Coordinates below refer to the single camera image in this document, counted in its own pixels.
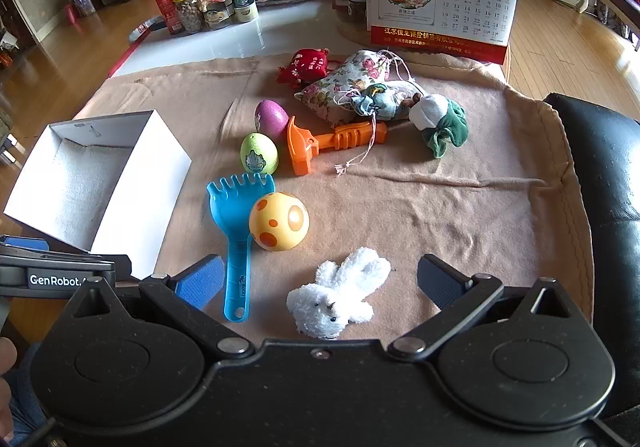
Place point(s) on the yellow orange-spotted toy egg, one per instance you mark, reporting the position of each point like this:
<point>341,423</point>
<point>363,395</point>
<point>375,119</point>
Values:
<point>280,222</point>

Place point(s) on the green toy egg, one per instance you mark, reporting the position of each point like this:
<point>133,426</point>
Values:
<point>259,154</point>

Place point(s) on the purple toy egg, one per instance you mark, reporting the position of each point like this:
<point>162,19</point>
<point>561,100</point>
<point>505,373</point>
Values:
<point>272,119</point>

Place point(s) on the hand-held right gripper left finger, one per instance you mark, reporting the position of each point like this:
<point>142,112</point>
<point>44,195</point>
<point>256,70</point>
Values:
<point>200,279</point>

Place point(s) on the glass jar of nuts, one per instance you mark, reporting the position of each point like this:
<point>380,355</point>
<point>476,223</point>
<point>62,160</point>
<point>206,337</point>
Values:
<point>189,14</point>

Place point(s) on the person's left hand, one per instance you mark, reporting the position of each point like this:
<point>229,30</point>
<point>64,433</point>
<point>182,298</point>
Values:
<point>6,377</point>

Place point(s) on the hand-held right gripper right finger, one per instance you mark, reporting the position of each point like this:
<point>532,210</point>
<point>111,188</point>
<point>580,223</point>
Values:
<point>440,284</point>

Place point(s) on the black leather chair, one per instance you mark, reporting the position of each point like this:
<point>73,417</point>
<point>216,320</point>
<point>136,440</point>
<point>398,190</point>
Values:
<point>610,177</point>

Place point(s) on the person's blue jeans leg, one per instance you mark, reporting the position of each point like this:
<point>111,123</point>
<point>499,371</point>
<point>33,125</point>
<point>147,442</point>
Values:
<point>30,392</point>

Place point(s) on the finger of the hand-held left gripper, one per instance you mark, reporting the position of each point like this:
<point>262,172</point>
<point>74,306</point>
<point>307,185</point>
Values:
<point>25,243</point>

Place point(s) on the red tin can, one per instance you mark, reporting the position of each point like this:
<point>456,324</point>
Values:
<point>167,9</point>

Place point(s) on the orange plastic toy hammer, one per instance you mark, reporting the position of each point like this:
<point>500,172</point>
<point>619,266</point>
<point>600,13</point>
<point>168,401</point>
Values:
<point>300,147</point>

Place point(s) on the beige blanket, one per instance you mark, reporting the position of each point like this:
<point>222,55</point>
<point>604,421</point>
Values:
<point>450,217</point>

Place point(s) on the white cardboard box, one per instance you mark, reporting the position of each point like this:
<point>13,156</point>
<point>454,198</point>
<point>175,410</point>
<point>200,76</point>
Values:
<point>145,207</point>

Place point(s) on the dark glass jar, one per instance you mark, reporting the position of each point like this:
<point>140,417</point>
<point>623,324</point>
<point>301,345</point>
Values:
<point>357,12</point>

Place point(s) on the blue plastic toy rake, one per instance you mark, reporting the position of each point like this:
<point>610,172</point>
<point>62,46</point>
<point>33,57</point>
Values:
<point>235,222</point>

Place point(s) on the clear glass jar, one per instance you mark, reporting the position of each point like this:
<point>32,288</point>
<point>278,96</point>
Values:
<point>216,9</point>

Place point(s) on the desk calendar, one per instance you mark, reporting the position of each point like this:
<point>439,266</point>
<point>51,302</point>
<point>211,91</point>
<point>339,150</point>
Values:
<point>450,2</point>

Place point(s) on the green label can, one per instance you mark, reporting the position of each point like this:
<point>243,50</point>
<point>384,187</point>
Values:
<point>245,7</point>

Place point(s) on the floral fabric pouch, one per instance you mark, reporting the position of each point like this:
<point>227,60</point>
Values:
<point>340,82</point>

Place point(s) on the white plush bunny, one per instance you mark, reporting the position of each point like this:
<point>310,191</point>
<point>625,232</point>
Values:
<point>330,302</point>

